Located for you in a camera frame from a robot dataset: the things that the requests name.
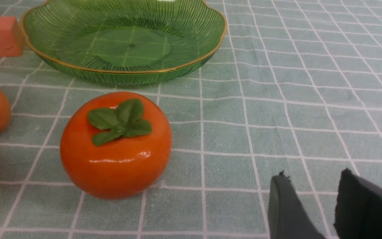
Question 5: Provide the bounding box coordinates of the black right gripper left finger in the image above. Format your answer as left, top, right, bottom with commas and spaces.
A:
268, 171, 325, 239

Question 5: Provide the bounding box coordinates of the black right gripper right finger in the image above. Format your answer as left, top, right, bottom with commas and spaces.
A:
334, 169, 382, 239

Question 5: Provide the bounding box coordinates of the orange persimmon with green leaves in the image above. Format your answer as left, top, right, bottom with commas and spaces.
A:
59, 91, 172, 200

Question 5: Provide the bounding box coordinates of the green glass plate gold rim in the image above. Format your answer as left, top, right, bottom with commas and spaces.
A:
20, 0, 227, 86

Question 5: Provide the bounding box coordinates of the orange foam cube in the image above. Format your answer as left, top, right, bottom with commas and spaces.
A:
0, 16, 25, 58

